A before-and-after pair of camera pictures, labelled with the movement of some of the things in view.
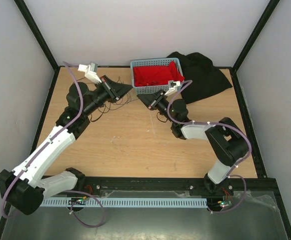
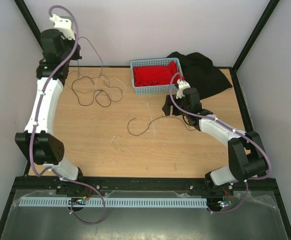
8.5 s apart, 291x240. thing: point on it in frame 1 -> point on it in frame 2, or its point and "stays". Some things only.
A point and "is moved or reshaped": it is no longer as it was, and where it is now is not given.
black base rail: [256, 186] stays
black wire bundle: [120, 103] is moved or reshaped
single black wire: [163, 121] -> [166, 116]
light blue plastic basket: [148, 89] stays
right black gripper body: [160, 103] -> [176, 110]
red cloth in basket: [156, 75] stays
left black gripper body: [103, 93] -> [76, 54]
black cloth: [207, 81] stays
